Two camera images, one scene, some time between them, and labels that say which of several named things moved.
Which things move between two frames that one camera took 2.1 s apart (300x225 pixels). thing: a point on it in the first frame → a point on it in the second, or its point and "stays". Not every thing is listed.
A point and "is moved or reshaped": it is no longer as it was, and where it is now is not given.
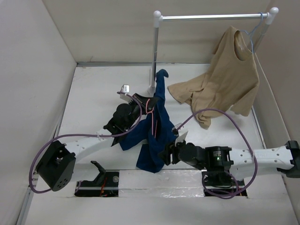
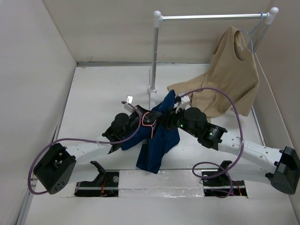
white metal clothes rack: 272,13 stays
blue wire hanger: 251,33 stays
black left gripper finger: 148,102 → 150,116
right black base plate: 221,183 stays
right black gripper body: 175,150 → 178,119
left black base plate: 108,185 stays
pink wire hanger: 152,118 → 151,125
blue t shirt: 153,133 is moved or reshaped
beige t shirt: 230,82 stays
